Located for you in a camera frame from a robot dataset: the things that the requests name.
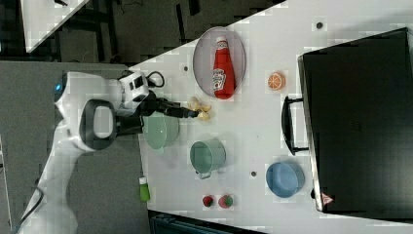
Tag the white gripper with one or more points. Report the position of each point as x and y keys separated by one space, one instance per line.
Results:
x=136 y=104

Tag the red plush ketchup bottle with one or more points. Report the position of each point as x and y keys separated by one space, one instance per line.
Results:
x=223 y=75

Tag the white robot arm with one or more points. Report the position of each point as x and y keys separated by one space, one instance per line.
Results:
x=89 y=107

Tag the grey round plate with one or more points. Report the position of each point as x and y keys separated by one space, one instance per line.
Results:
x=204 y=56

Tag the light green bowl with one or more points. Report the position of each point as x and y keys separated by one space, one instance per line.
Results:
x=160 y=130

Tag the yellow peeled banana toy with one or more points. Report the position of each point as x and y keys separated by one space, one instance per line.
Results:
x=202 y=110

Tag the green metal mug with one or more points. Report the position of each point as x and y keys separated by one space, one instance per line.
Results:
x=207 y=156

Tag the small red strawberry toy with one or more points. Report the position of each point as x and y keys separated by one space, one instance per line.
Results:
x=208 y=201

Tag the large red strawberry toy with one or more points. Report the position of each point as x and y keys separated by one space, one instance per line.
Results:
x=226 y=201

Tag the orange slice toy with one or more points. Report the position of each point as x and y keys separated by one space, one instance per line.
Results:
x=276 y=81

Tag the dark bin at bottom edge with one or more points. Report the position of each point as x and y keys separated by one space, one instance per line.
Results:
x=174 y=224

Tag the blue bowl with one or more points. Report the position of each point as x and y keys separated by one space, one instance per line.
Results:
x=285 y=179

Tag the white table in background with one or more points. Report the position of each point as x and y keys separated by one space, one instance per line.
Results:
x=41 y=18

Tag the black toaster oven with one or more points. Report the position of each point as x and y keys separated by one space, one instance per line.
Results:
x=357 y=99

